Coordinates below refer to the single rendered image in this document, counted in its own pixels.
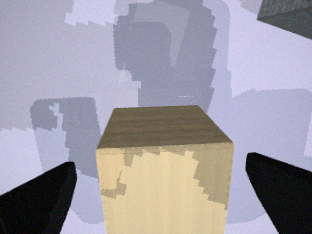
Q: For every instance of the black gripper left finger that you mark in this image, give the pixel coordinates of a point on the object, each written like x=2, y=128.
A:
x=39, y=206

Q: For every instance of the light wooden block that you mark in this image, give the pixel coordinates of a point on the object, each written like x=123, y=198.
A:
x=164, y=170

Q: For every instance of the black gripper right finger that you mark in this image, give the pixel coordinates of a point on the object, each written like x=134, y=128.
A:
x=285, y=192

